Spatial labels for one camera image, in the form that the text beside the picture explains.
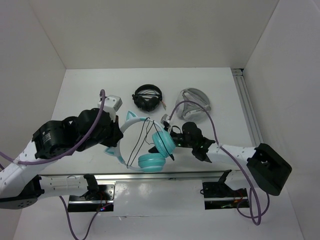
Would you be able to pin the teal cat-ear headphones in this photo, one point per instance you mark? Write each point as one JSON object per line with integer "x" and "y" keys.
{"x": 152, "y": 162}

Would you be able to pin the black headphones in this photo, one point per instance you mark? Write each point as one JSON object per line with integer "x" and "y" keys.
{"x": 147, "y": 97}

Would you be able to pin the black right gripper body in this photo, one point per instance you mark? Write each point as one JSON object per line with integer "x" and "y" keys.
{"x": 180, "y": 141}

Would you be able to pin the aluminium side rail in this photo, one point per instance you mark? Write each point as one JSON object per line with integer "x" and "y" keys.
{"x": 247, "y": 107}

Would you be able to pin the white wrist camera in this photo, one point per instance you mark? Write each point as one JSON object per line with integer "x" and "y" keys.
{"x": 111, "y": 105}
{"x": 166, "y": 123}

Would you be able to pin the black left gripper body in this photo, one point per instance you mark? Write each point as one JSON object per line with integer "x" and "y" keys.
{"x": 108, "y": 137}

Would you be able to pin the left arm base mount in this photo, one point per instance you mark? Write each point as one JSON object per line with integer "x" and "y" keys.
{"x": 102, "y": 201}

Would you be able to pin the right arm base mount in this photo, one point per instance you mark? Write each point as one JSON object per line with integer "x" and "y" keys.
{"x": 218, "y": 196}

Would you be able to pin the grey white headphones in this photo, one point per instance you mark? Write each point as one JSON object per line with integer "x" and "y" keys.
{"x": 192, "y": 109}

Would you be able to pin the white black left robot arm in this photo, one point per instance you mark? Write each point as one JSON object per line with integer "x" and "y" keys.
{"x": 22, "y": 185}

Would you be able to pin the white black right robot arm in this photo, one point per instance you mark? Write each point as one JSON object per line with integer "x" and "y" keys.
{"x": 261, "y": 167}

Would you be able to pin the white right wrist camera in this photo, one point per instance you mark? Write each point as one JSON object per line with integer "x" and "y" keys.
{"x": 166, "y": 123}

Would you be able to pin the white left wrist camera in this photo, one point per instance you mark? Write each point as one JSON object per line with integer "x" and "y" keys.
{"x": 111, "y": 105}

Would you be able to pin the aluminium front rail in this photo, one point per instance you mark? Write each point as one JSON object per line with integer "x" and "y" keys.
{"x": 200, "y": 175}

